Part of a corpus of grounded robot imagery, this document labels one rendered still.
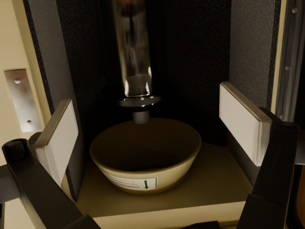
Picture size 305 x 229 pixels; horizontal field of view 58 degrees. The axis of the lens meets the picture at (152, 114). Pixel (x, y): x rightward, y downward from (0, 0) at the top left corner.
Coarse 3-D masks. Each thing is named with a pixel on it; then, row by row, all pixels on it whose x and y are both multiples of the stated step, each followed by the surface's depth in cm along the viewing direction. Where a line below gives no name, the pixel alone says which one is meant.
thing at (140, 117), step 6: (162, 102) 40; (120, 108) 39; (126, 108) 38; (132, 108) 38; (138, 108) 38; (144, 108) 38; (150, 108) 39; (132, 114) 42; (138, 114) 42; (144, 114) 42; (138, 120) 42; (144, 120) 42
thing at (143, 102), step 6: (174, 90) 41; (162, 96) 37; (168, 96) 38; (108, 102) 38; (114, 102) 37; (120, 102) 37; (126, 102) 37; (132, 102) 36; (138, 102) 36; (144, 102) 36; (150, 102) 37; (156, 102) 37
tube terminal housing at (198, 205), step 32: (0, 0) 26; (0, 32) 27; (0, 64) 28; (32, 64) 31; (128, 160) 51; (160, 160) 52; (224, 160) 46; (64, 192) 38; (96, 192) 41; (192, 192) 40; (224, 192) 39; (128, 224) 37; (160, 224) 38; (224, 224) 39
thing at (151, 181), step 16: (112, 128) 49; (128, 128) 51; (144, 128) 51; (160, 128) 51; (176, 128) 49; (192, 128) 46; (96, 144) 45; (112, 144) 48; (128, 144) 51; (144, 144) 51; (160, 144) 51; (176, 144) 49; (192, 144) 45; (96, 160) 39; (112, 160) 47; (192, 160) 40; (112, 176) 38; (128, 176) 37; (144, 176) 36; (160, 176) 37; (176, 176) 39; (128, 192) 40; (144, 192) 39; (160, 192) 40
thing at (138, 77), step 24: (96, 0) 34; (120, 0) 32; (144, 0) 33; (120, 24) 33; (144, 24) 34; (120, 48) 35; (144, 48) 35; (120, 72) 36; (144, 72) 36; (120, 96) 37; (144, 96) 36
